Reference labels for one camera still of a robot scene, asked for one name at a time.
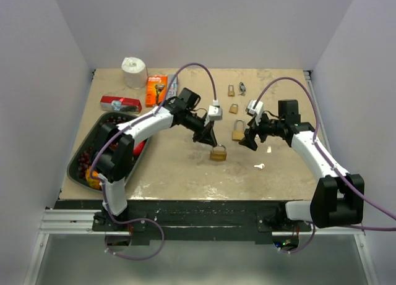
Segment keys with grey fob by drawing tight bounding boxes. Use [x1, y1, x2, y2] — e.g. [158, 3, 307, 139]
[239, 82, 246, 96]

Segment red small box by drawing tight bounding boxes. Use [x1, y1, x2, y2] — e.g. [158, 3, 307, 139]
[100, 96, 142, 114]

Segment small long-shackle brass padlock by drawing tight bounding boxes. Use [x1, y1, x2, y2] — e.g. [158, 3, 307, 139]
[227, 85, 235, 97]

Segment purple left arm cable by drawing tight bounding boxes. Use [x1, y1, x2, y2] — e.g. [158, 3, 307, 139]
[89, 62, 219, 260]

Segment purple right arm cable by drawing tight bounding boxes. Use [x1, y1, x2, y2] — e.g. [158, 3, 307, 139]
[253, 77, 396, 254]

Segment dark grape bunch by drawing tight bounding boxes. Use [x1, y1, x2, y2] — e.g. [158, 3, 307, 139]
[67, 112, 131, 185]

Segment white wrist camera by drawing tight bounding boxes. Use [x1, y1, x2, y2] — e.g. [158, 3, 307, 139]
[207, 100, 223, 121]
[245, 100, 264, 124]

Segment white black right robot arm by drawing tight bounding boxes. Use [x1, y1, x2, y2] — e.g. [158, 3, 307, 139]
[239, 100, 364, 231]

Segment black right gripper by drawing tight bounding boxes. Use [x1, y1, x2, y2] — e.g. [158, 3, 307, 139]
[239, 110, 285, 151]

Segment orange box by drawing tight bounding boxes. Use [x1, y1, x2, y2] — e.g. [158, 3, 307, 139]
[145, 75, 168, 108]

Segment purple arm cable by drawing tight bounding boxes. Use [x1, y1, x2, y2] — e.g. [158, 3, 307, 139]
[253, 77, 396, 254]
[89, 62, 219, 260]

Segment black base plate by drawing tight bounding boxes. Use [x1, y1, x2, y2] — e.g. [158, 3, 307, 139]
[54, 200, 304, 245]

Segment red apple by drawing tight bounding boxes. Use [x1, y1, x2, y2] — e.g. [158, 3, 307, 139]
[133, 141, 146, 156]

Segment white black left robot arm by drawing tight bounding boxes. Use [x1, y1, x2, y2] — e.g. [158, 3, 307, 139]
[88, 88, 223, 231]

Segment white tissue roll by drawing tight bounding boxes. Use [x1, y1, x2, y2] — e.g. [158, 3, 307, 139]
[121, 57, 148, 89]

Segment aluminium frame rail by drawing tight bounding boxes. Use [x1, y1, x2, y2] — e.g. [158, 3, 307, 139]
[39, 209, 365, 235]

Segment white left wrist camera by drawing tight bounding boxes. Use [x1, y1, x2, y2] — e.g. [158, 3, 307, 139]
[207, 100, 223, 121]

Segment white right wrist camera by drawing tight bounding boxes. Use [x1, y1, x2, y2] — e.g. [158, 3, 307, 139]
[245, 100, 264, 124]

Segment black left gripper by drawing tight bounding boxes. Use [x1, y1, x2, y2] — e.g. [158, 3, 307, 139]
[182, 111, 217, 147]

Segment large brass padlock shackle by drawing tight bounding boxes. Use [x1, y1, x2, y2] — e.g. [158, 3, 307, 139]
[209, 144, 227, 161]

